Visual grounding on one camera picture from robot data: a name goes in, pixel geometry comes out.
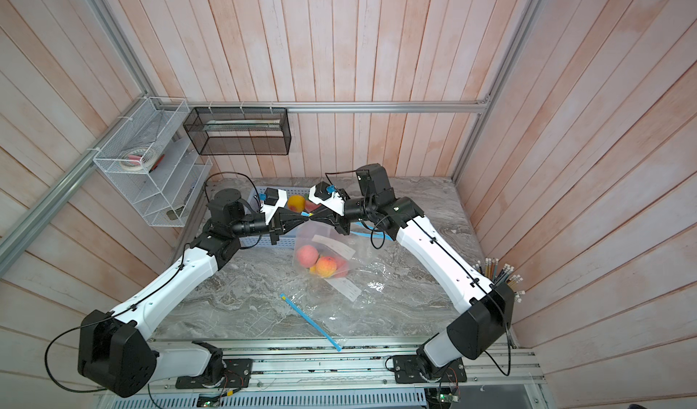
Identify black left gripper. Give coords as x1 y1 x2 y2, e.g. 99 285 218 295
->
231 206 309 245

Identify large pink peach front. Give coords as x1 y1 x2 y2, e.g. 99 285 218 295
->
296 245 319 269

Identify clear zip-top bag blue zipper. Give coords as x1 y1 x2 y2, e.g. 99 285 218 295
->
292 222 392 278

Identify orange peach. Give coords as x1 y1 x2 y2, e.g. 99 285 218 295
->
314 256 339 278

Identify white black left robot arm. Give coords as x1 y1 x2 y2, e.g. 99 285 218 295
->
77 189 309 397

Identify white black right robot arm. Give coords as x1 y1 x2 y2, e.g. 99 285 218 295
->
310 164 515 380

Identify yellow mango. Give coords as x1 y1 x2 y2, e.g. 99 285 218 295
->
287 195 306 213

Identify light blue plastic basket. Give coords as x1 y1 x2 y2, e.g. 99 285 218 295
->
228 189 334 248

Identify tape roll on shelf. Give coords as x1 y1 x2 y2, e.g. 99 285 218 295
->
119 147 156 172

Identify bundle of coloured pencils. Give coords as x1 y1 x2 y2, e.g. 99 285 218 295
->
475 258 526 303

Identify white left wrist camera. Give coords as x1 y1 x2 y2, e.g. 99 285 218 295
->
260 187 288 225

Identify black mesh wall basket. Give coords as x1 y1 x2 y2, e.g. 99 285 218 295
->
183 106 292 156

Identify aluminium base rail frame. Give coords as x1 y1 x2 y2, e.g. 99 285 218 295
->
95 337 555 408

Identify white wire mesh shelf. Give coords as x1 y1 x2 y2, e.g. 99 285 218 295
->
94 97 212 227

